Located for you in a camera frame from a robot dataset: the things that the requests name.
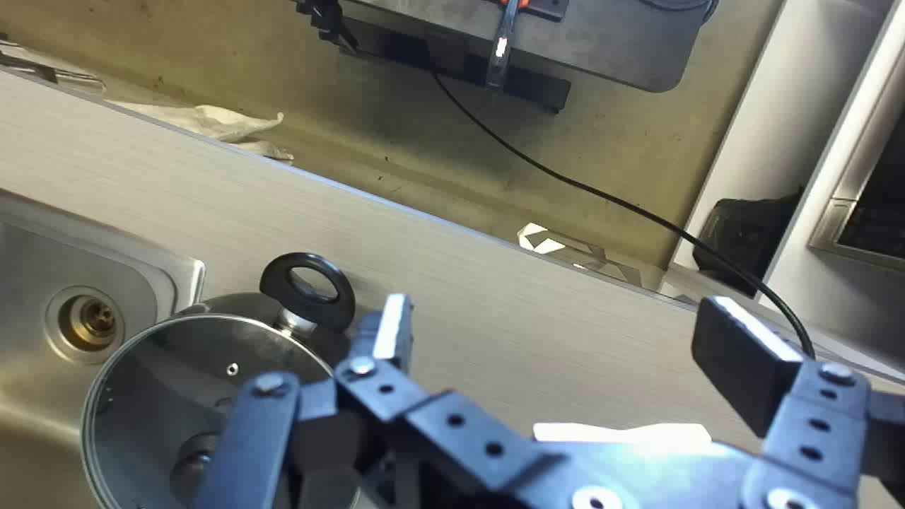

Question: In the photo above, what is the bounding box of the white crumpled paper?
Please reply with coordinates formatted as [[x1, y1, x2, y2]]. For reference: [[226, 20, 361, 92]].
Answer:
[[111, 96, 288, 147]]

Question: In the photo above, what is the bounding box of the glass lid with black knob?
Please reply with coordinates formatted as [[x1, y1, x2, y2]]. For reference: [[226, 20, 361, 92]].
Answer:
[[80, 310, 357, 509]]

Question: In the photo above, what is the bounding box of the brass sink drain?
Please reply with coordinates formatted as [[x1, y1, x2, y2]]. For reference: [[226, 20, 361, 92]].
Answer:
[[39, 283, 127, 365]]

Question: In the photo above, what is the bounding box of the orange-handled black clamp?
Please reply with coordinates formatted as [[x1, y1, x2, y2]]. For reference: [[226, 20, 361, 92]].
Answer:
[[482, 0, 524, 92]]

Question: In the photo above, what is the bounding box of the black floor bin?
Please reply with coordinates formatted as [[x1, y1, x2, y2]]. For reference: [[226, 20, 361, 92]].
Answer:
[[698, 190, 805, 287]]

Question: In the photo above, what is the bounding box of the black robot cart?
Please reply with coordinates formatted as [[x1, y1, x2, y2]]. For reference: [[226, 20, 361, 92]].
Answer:
[[354, 23, 574, 115]]

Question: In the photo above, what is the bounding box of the stainless steel sink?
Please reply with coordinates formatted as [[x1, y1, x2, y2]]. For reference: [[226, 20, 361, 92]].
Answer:
[[0, 187, 210, 509]]

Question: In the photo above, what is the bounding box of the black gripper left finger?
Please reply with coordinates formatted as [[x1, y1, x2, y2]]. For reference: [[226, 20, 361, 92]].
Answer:
[[193, 292, 569, 509]]

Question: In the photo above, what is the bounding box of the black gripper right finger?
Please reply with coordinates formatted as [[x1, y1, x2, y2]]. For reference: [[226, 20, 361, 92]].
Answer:
[[689, 293, 905, 509]]

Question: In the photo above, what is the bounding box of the thin black camera cable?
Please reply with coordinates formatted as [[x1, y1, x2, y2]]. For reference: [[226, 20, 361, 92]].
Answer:
[[426, 65, 821, 361]]

